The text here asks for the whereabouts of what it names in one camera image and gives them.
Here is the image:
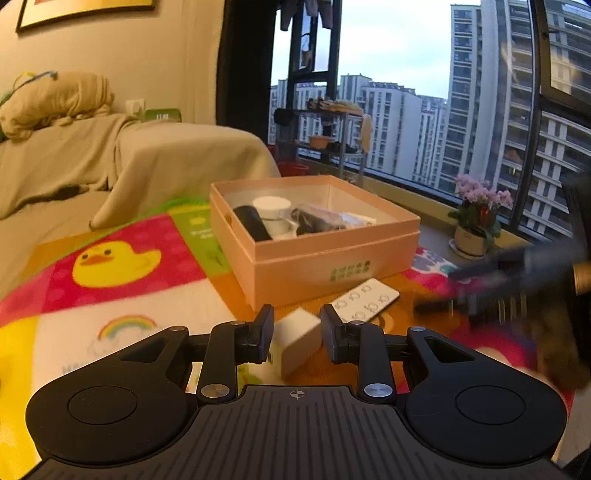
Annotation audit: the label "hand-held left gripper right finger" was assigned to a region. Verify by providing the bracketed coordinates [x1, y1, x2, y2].
[320, 305, 478, 403]

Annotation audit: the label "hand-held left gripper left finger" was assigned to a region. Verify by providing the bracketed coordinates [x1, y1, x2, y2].
[117, 305, 275, 403]

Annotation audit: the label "black cylinder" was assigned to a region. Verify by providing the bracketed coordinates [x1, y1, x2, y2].
[233, 204, 273, 243]

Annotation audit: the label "framed wall picture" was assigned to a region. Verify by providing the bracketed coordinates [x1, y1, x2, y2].
[16, 0, 156, 33]

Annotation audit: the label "plastic bag with black parts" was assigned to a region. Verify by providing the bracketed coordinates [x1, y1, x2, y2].
[290, 207, 347, 236]

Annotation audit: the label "pink cardboard box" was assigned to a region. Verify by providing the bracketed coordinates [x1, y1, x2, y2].
[209, 174, 422, 313]

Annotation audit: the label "beige covered sofa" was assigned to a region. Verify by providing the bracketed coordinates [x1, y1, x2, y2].
[0, 111, 282, 296]

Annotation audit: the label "beige bundled blanket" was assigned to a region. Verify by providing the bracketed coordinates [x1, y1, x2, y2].
[0, 71, 115, 140]

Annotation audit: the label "balcony storage rack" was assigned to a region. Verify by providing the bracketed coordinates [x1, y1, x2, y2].
[270, 95, 375, 185]

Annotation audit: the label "printed duck blanket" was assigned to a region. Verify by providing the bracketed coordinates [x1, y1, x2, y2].
[0, 198, 578, 480]

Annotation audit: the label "green flat box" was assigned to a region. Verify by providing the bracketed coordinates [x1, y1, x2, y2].
[144, 107, 180, 123]

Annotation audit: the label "white battery charger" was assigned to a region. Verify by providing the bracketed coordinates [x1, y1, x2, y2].
[330, 278, 401, 324]

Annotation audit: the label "white power adapter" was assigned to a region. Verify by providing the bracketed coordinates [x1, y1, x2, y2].
[268, 308, 322, 380]

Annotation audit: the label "pink potted flowers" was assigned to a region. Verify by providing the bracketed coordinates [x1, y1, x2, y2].
[448, 174, 515, 257]

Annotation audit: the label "hanging clothes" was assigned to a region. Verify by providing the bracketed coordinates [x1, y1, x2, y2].
[279, 0, 343, 31]

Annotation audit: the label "white round jar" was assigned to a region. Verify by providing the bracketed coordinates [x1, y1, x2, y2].
[252, 196, 297, 241]

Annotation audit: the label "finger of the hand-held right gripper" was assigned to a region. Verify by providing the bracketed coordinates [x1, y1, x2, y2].
[413, 295, 467, 317]
[450, 247, 536, 280]

